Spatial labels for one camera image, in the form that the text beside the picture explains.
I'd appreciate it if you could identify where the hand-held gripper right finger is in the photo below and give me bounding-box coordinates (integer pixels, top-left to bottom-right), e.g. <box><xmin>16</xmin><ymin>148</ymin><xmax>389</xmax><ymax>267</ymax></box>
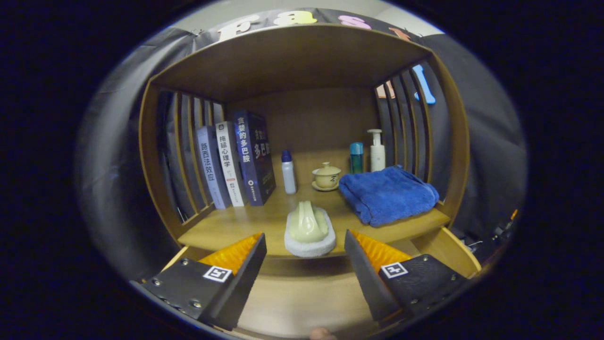
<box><xmin>344</xmin><ymin>229</ymin><xmax>469</xmax><ymax>323</ymax></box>

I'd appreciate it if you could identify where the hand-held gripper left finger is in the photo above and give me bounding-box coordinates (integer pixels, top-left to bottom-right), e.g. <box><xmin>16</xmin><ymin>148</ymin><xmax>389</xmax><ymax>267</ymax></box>
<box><xmin>142</xmin><ymin>232</ymin><xmax>268</xmax><ymax>331</ymax></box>

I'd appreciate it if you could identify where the pale green brush white sponge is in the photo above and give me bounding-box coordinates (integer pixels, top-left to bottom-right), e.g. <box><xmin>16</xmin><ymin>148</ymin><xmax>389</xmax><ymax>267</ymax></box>
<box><xmin>284</xmin><ymin>201</ymin><xmax>337</xmax><ymax>258</ymax></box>

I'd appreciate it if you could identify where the wooden countertop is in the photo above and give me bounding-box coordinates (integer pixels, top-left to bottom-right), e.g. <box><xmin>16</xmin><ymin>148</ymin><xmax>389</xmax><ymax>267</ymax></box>
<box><xmin>177</xmin><ymin>149</ymin><xmax>451</xmax><ymax>259</ymax></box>

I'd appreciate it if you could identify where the wooden cabinet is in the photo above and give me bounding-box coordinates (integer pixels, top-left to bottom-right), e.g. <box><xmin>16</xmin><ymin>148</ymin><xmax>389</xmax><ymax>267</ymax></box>
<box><xmin>138</xmin><ymin>24</ymin><xmax>471</xmax><ymax>258</ymax></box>

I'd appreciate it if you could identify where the folded blue towel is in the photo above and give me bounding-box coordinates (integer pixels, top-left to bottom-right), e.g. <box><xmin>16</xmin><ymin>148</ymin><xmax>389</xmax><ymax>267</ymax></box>
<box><xmin>338</xmin><ymin>165</ymin><xmax>440</xmax><ymax>228</ymax></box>

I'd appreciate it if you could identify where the beige lidded tea cup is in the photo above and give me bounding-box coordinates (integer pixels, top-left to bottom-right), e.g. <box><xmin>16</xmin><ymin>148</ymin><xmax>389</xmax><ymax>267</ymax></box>
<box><xmin>311</xmin><ymin>162</ymin><xmax>342</xmax><ymax>192</ymax></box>

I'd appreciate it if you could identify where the white bottle with blue cap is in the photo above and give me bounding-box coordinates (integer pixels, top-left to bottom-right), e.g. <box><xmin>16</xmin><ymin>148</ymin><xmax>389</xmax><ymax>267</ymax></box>
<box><xmin>281</xmin><ymin>150</ymin><xmax>297</xmax><ymax>195</ymax></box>

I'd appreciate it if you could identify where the teal bottle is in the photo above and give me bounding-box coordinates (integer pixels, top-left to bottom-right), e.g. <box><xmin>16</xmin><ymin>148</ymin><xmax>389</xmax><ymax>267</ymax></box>
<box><xmin>349</xmin><ymin>142</ymin><xmax>364</xmax><ymax>174</ymax></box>

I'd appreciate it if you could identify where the white book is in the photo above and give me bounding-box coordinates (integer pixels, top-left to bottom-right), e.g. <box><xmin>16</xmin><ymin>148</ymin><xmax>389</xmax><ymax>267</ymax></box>
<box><xmin>215</xmin><ymin>121</ymin><xmax>248</xmax><ymax>207</ymax></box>

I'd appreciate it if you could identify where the light blue book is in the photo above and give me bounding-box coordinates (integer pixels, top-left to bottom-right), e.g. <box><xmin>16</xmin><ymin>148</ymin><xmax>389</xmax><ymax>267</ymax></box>
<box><xmin>196</xmin><ymin>125</ymin><xmax>232</xmax><ymax>210</ymax></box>

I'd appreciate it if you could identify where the white pump bottle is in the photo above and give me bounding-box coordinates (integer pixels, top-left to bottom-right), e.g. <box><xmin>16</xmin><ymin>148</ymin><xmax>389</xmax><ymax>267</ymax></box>
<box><xmin>367</xmin><ymin>129</ymin><xmax>386</xmax><ymax>172</ymax></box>

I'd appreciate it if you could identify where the dark blue book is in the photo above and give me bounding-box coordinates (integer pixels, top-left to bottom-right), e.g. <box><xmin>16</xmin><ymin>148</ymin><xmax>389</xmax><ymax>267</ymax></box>
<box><xmin>232</xmin><ymin>110</ymin><xmax>277</xmax><ymax>206</ymax></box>

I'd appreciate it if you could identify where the black equipment with orange tip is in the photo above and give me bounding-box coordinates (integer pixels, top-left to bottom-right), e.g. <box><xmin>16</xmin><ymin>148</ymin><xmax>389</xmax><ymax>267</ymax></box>
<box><xmin>467</xmin><ymin>208</ymin><xmax>520</xmax><ymax>255</ymax></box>

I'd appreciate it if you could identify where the black backdrop cloth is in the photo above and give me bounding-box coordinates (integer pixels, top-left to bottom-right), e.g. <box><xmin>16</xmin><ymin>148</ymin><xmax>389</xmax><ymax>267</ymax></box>
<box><xmin>75</xmin><ymin>7</ymin><xmax>528</xmax><ymax>284</ymax></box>

